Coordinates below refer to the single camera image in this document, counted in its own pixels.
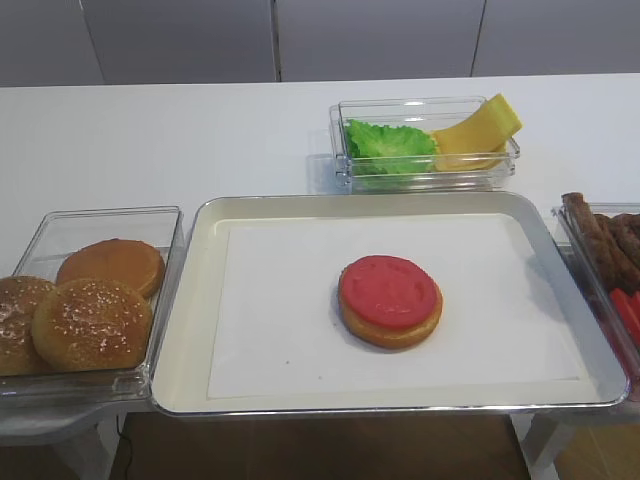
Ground clear lettuce cheese container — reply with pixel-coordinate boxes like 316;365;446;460
330;97;520;193

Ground left sesame top bun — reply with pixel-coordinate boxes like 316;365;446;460
0;276;54;376

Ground sesame bun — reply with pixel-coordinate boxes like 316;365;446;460
0;276;54;376
31;278;153;372

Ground brown patty in container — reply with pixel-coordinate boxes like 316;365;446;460
595;213;639;278

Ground red tomato slices in container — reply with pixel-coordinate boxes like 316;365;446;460
609;289;639;348

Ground white metal serving tray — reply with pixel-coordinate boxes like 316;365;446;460
152;192;629;415

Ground clear bun container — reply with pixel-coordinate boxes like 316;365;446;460
1;206;185;408

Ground white paper tray liner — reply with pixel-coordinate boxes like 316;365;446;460
208;214;585;397

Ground green lettuce leaf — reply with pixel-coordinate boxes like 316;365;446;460
345;120;437;176

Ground red tomato slice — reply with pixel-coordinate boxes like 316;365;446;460
339;255;441;330

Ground black cable under table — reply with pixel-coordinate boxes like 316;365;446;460
115;415;133;480

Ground upright yellow cheese slice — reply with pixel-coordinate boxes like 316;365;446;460
431;93;522;154

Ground rear brown patty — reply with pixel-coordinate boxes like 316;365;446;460
611;213;639;249

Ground front sesame top bun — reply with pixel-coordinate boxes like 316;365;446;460
31;278;153;372

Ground clear patty container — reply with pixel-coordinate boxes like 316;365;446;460
552;206;639;404

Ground brown burger patty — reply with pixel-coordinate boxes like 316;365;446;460
562;192;639;295

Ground plain bottom bun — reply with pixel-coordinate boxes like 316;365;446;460
55;238;165;298

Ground flat yellow cheese slice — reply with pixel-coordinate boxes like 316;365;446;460
434;143;506;172

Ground bottom bun on tray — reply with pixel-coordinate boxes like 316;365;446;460
338;294;444;350

